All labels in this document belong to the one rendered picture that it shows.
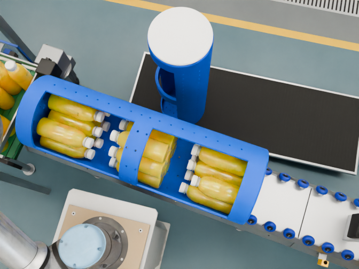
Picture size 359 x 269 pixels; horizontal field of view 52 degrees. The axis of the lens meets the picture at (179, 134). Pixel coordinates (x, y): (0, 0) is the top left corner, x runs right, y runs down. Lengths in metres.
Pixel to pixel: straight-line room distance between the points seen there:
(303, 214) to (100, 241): 0.84
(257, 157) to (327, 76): 1.66
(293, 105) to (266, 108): 0.17
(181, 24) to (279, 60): 1.29
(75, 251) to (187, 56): 0.89
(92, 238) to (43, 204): 1.55
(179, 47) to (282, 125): 1.09
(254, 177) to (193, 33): 0.70
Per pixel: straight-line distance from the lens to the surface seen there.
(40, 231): 2.60
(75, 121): 1.45
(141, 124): 1.27
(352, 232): 1.50
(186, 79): 1.68
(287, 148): 2.42
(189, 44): 1.59
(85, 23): 2.97
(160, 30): 1.63
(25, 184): 2.26
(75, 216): 1.33
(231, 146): 1.26
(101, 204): 1.32
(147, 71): 2.53
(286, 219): 1.55
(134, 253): 1.28
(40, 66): 1.71
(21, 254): 1.06
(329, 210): 1.60
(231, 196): 1.30
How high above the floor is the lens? 2.43
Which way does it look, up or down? 74 degrees down
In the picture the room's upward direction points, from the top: 5 degrees counter-clockwise
